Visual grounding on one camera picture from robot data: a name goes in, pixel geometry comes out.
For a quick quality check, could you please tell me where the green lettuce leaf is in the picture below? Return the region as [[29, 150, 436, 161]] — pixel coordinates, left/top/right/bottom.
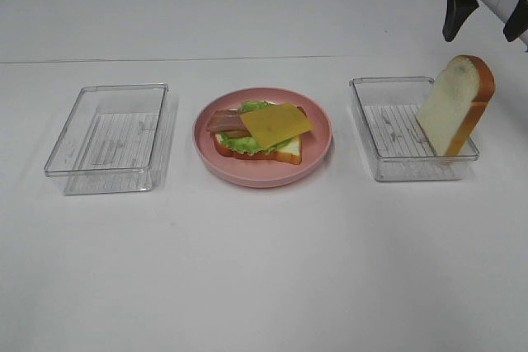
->
[[217, 100, 295, 155]]

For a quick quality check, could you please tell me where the bacon strip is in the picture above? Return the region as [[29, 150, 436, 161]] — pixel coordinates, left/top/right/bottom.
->
[[224, 106, 307, 138], [206, 109, 248, 133]]

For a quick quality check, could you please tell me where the left clear plastic tray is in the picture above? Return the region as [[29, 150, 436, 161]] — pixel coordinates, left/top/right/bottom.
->
[[44, 83, 178, 195]]

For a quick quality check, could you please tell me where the right clear plastic tray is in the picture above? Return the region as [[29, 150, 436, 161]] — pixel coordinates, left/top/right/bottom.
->
[[349, 76, 479, 182]]

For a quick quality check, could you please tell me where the pink round plate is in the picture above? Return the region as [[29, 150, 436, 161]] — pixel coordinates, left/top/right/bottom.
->
[[193, 87, 332, 188]]

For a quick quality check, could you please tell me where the bread slice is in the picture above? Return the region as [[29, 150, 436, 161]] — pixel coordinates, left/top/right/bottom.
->
[[213, 100, 304, 166], [417, 54, 495, 156]]

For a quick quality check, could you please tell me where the yellow cheese slice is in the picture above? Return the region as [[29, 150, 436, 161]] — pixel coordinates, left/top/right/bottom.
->
[[240, 103, 314, 148]]

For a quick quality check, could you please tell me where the clear plastic tray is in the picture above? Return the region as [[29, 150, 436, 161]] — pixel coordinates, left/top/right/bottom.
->
[[44, 83, 178, 195], [349, 76, 479, 182]]

